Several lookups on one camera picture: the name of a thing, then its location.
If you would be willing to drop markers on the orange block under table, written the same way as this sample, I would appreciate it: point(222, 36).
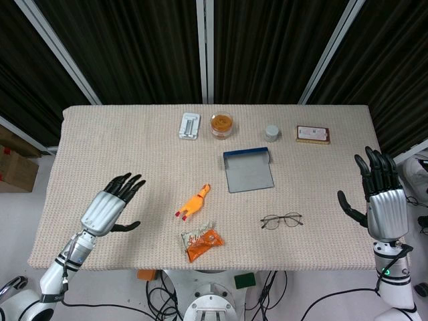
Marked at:
point(146, 275)

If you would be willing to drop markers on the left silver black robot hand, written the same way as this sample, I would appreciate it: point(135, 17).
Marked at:
point(100, 210)

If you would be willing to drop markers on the small white-lidded jar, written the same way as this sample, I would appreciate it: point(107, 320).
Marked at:
point(272, 132)

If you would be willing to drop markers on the wire-rimmed eyeglasses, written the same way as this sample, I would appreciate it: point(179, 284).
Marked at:
point(270, 222)

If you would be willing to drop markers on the black curtain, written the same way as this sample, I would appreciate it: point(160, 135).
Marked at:
point(133, 50)
point(20, 73)
point(394, 67)
point(267, 50)

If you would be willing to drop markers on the aluminium frame post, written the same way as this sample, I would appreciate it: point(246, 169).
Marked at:
point(332, 50)
point(59, 50)
point(204, 50)

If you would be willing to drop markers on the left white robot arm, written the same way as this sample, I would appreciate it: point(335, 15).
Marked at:
point(53, 274)

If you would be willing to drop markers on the yellow rubber chicken toy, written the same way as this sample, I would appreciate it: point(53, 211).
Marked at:
point(194, 204)

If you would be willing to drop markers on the clear jar with orange contents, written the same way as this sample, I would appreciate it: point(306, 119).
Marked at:
point(221, 124)

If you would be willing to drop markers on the orange snack packet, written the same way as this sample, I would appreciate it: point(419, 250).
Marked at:
point(200, 245)

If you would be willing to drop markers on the beige woven tablecloth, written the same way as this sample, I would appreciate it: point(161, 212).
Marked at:
point(133, 150)

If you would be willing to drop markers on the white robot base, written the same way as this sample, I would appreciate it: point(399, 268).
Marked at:
point(210, 304)

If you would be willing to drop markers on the brown cardboard box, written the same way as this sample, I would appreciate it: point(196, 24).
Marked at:
point(16, 167)

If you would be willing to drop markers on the green block under table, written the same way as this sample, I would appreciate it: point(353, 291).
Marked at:
point(245, 281)

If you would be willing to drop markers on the blue glasses case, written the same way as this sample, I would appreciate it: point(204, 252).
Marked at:
point(249, 174)

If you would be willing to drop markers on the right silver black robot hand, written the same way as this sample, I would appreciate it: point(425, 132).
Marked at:
point(388, 214)

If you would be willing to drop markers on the flat brown box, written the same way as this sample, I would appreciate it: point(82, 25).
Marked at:
point(313, 134)

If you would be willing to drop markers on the aluminium frame bar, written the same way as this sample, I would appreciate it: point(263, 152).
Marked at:
point(409, 151)
point(26, 136)

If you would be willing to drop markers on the black caster wheel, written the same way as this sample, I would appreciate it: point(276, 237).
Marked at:
point(422, 289)

